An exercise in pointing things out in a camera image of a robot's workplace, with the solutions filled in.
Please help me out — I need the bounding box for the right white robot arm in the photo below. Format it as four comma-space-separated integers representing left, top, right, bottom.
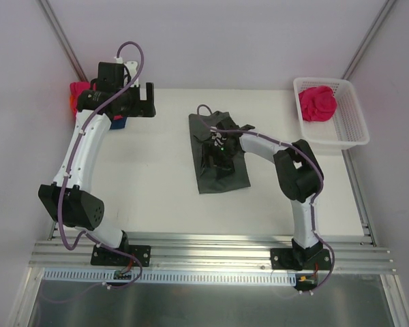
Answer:
208, 119, 324, 270

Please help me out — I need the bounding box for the folded pink t-shirt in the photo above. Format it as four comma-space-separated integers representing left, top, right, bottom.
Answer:
70, 82, 90, 116

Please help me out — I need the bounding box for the aluminium mounting rail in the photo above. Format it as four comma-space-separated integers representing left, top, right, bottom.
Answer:
29, 232, 398, 275

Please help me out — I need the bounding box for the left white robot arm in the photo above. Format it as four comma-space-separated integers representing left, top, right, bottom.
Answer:
38, 58, 155, 264

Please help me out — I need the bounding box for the white plastic basket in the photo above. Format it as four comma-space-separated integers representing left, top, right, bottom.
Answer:
293, 77, 369, 153

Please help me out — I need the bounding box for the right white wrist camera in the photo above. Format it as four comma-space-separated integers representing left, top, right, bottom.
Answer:
211, 130, 227, 148

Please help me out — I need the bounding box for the dark grey t-shirt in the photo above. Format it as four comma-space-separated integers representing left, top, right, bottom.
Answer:
188, 111, 251, 194

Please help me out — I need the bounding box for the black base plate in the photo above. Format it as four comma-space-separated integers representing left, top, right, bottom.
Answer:
270, 248, 332, 271
90, 245, 151, 267

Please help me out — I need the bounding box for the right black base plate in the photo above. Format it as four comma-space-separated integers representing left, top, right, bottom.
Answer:
270, 248, 332, 271

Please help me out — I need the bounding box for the white slotted cable duct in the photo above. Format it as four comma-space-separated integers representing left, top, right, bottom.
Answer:
43, 268, 297, 287

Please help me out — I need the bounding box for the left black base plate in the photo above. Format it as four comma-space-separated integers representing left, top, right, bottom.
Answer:
90, 245, 151, 267

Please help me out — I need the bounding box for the crumpled pink t-shirt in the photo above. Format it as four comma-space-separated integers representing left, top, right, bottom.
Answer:
299, 86, 337, 122

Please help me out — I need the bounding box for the folded orange t-shirt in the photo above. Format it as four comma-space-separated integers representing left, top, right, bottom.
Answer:
69, 95, 74, 109

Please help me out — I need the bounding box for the folded blue t-shirt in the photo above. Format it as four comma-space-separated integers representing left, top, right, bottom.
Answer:
110, 116, 127, 130

